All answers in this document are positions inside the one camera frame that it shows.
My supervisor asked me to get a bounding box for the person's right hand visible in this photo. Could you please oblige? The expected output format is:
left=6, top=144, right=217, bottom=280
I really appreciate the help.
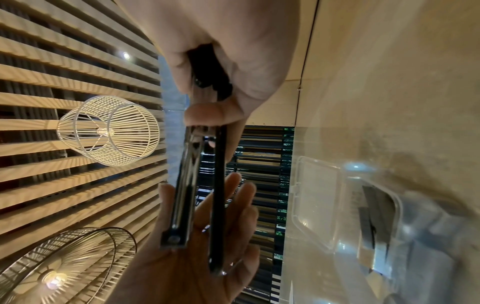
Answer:
left=112, top=0, right=303, bottom=161

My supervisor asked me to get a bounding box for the person's left hand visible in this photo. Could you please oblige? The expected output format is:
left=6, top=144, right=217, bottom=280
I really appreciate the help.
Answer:
left=100, top=172, right=262, bottom=304

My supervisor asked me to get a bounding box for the black stapler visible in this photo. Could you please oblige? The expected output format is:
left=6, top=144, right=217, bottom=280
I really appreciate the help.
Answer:
left=160, top=43, right=235, bottom=277

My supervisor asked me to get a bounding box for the pile of staples strips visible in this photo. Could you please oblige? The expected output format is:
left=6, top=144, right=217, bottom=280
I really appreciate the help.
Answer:
left=356, top=183, right=406, bottom=274

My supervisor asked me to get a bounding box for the clear plastic box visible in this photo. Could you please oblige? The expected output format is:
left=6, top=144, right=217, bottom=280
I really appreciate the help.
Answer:
left=290, top=156, right=480, bottom=304

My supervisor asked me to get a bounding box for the bronze wire pendant lamp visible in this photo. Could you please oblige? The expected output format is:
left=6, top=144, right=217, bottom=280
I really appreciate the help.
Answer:
left=0, top=226, right=138, bottom=304

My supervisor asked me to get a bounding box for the white wire pendant lamp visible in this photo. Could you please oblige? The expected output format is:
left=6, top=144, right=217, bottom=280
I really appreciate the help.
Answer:
left=56, top=95, right=160, bottom=168

